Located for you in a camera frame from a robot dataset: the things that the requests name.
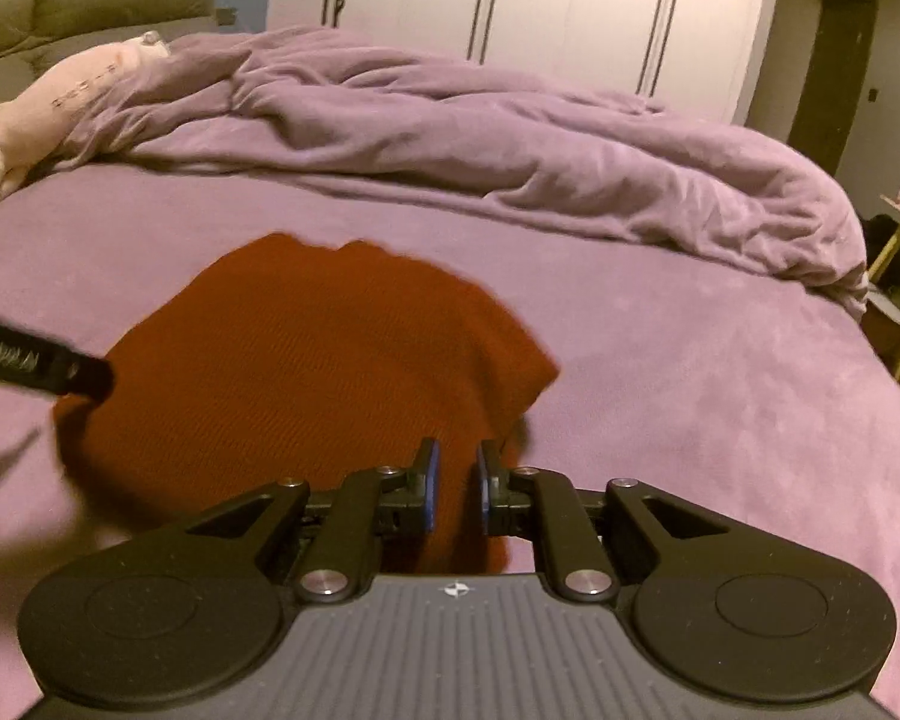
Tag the rust brown knit cardigan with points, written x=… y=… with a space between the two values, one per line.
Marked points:
x=288 y=360

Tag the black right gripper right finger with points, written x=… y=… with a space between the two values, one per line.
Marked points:
x=589 y=546

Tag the grey green headboard cushion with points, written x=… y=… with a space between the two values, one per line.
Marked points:
x=37 y=34

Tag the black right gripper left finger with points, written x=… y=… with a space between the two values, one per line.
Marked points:
x=325 y=546

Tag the crumpled lilac duvet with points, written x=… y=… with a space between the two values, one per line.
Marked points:
x=340 y=115

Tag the lilac fleece bed sheet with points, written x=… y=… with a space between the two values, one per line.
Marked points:
x=750 y=396

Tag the dark doorway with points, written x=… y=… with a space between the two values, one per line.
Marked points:
x=834 y=81

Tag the white wardrobe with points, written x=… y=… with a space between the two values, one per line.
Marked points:
x=698 y=56

